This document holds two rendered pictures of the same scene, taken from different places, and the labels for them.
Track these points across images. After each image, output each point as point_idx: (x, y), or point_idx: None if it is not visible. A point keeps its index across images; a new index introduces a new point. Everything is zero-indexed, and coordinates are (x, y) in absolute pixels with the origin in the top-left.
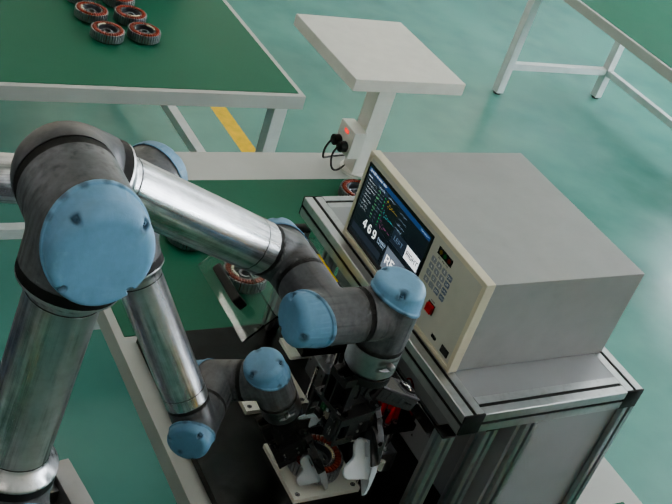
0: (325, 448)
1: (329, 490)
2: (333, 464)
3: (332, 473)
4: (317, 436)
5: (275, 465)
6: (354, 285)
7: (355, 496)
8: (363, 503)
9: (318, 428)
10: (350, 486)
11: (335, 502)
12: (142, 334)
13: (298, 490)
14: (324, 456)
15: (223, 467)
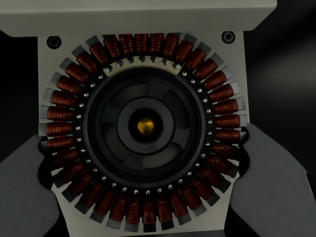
0: (120, 75)
1: (240, 112)
2: (212, 85)
3: (243, 103)
4: (64, 88)
5: (128, 235)
6: None
7: (248, 44)
8: (272, 34)
9: (9, 42)
10: (235, 47)
11: (259, 104)
12: None
13: (227, 202)
14: (134, 83)
15: None
